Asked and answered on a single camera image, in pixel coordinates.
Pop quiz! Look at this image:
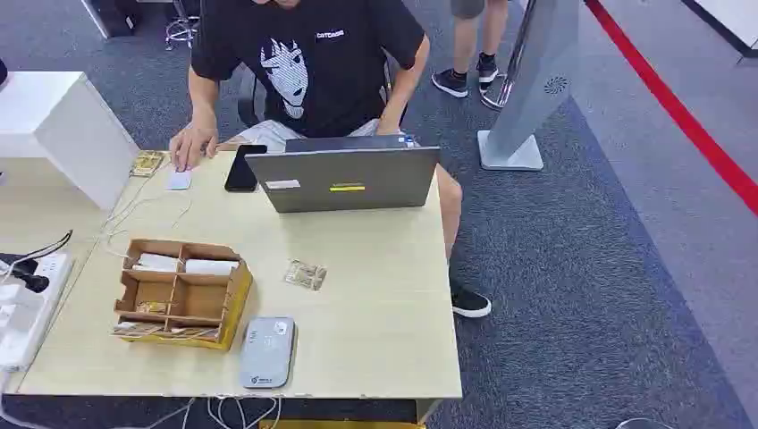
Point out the grey laptop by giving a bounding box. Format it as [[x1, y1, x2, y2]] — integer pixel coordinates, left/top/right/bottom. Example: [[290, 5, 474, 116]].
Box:
[[245, 134, 442, 215]]

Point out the gold card in sleeve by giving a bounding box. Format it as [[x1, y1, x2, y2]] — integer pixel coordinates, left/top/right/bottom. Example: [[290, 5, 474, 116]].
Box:
[[283, 259, 329, 292]]

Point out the black smartphone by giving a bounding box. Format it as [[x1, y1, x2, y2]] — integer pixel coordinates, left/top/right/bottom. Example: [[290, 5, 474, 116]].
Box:
[[223, 143, 269, 194]]

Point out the seated person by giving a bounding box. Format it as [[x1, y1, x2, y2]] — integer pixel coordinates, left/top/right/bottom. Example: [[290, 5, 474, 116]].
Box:
[[169, 0, 493, 320]]

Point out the white card stack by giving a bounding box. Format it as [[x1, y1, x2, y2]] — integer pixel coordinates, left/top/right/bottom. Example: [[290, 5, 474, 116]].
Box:
[[131, 253, 180, 274], [183, 258, 240, 278]]

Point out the grey card reader device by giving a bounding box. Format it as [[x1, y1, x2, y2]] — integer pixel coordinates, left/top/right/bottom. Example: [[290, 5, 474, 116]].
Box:
[[239, 316, 296, 391]]

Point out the grey kiosk stand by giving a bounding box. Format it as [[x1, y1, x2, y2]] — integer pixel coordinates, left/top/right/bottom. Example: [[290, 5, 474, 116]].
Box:
[[476, 0, 582, 172]]

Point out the standing person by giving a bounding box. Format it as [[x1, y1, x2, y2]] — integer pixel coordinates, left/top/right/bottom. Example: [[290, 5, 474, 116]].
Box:
[[431, 0, 510, 99]]

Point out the wooden card box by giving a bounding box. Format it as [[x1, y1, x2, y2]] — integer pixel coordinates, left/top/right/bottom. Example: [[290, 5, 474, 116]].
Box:
[[110, 238, 255, 351]]

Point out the stack of gold cards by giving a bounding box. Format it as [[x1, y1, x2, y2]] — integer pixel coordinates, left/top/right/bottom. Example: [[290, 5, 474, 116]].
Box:
[[129, 149, 167, 179]]

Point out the office chair base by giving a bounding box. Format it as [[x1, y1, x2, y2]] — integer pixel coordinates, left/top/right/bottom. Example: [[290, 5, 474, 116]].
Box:
[[164, 13, 201, 51]]

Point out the red floor tape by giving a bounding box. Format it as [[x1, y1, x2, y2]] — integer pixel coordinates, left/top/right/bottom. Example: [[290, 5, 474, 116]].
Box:
[[584, 0, 758, 218]]

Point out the white cabinet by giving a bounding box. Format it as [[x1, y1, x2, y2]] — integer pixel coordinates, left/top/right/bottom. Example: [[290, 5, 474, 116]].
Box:
[[0, 71, 141, 213]]

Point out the black power plug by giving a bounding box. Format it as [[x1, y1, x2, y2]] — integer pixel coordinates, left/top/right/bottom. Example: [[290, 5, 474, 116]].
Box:
[[10, 258, 51, 294]]

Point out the white power strip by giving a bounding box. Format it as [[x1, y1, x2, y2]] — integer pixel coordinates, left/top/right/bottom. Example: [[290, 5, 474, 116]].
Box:
[[0, 252, 74, 373]]

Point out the white cable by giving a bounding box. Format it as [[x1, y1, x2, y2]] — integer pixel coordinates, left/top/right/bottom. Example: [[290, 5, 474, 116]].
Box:
[[99, 155, 194, 259]]

